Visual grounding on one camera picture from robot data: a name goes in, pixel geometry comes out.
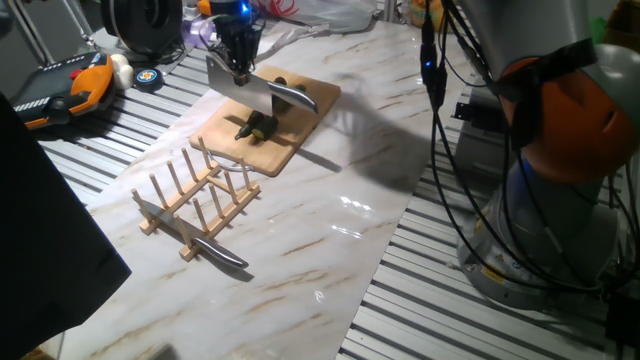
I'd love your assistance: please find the white plastic bag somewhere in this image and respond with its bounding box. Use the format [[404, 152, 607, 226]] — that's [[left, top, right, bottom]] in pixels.
[[252, 0, 379, 54]]

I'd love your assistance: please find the black filament spool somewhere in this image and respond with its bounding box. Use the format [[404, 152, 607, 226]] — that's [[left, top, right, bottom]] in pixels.
[[99, 0, 184, 56]]

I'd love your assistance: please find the wooden cutting board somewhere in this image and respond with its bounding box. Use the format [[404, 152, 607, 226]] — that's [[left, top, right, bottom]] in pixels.
[[188, 65, 343, 178]]

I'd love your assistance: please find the white rounded object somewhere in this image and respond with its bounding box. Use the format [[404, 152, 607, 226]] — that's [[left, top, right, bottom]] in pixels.
[[109, 53, 135, 91]]

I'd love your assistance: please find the grey aluminium frame post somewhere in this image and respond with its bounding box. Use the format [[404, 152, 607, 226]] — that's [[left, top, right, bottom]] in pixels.
[[4, 0, 56, 67]]

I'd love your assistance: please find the steel cleaver blade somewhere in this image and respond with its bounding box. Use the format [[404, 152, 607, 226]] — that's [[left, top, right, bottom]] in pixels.
[[205, 51, 320, 116]]

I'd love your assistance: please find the black bar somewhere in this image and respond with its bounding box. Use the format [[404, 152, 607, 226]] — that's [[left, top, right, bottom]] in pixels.
[[453, 101, 506, 132]]

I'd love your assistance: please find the cut cucumber piece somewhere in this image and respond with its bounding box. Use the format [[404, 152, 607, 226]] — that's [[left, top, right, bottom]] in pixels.
[[250, 115, 280, 143]]

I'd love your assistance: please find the black cable with blue-lit plug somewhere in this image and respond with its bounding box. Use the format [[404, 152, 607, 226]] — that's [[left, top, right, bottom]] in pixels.
[[418, 0, 450, 115]]

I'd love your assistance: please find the lilac plastic packet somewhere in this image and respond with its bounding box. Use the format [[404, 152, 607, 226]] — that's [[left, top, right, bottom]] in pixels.
[[180, 17, 219, 49]]

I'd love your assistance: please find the round black tape measure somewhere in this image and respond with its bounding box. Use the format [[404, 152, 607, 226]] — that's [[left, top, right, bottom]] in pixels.
[[133, 68, 165, 93]]

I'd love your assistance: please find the wooden peg rack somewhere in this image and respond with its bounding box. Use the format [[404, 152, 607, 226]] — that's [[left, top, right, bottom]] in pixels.
[[130, 134, 262, 263]]

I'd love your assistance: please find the orange and black teach pendant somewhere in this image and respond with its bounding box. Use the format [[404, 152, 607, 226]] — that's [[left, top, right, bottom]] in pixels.
[[9, 50, 116, 131]]

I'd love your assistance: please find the pointed steel kitchen knife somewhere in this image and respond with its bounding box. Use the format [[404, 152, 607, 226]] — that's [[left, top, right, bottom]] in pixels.
[[132, 199, 250, 270]]

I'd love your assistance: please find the tapered cucumber with stem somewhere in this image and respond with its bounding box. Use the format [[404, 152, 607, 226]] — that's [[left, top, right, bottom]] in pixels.
[[234, 110, 265, 142]]

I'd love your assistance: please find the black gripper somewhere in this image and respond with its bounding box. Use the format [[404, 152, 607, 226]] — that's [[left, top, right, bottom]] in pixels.
[[209, 0, 266, 87]]

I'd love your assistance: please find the clear bag of yellow fruit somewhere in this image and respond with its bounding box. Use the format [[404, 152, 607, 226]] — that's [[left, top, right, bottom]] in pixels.
[[407, 0, 446, 29]]

